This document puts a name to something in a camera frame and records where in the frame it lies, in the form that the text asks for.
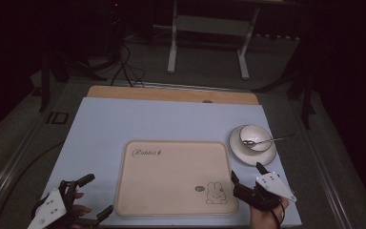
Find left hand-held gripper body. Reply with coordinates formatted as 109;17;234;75
27;179;79;229

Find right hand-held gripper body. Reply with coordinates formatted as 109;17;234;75
233;171;297;212

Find white saucer with dark rim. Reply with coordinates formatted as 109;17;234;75
229;124;277;167

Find metal spoon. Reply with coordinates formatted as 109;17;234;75
242;133;295;149

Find white cup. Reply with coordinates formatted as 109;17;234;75
238;124;274;154

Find person's left hand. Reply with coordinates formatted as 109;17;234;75
70;191;92;229

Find person's right hand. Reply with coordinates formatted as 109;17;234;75
250;197;291;229

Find beige tray with rabbit print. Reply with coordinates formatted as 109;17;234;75
113;139;239;218

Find light blue table mat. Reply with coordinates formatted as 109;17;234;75
40;96;303;229

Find black metal stand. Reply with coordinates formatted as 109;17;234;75
252;31;319;130
31;52;109;113

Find wooden table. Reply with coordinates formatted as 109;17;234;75
86;84;260;106

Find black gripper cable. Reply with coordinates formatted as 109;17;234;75
270;201;286;229

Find dark floor cable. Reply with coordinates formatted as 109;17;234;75
0;140;67;229

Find aluminium floor rail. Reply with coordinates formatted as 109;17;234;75
287;94;352;229
110;79;255;94
0;118;47;222

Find black square floor bracket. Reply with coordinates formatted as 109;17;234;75
46;111;70;126

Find black floor cables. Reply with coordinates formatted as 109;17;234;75
110;42;147;89

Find white metal stand frame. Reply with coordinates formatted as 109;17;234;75
166;0;262;81

